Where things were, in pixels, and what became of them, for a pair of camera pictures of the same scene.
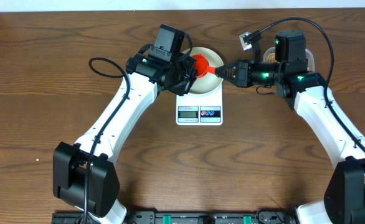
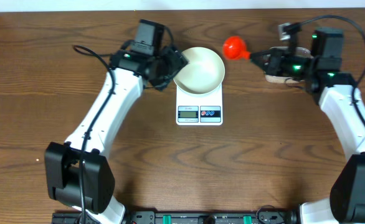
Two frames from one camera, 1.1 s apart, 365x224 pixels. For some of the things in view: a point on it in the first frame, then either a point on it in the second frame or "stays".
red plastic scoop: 202,65 to 234,48
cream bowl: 212,81 stays
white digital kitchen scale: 195,109 stays
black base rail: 182,217 stays
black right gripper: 241,78 to 272,62
